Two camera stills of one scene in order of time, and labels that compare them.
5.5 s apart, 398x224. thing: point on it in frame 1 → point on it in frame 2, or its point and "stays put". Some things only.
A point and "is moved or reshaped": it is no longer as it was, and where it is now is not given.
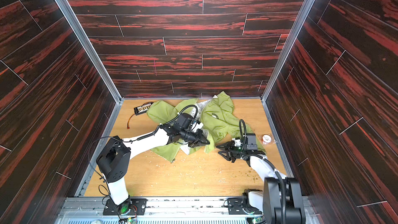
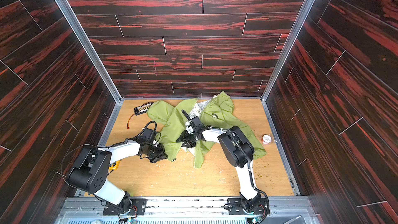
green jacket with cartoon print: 217,120 is moved or reshaped
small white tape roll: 266,139 stays put
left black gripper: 196,137 → 157,152
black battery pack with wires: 140,109 stays put
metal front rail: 90,210 stays put
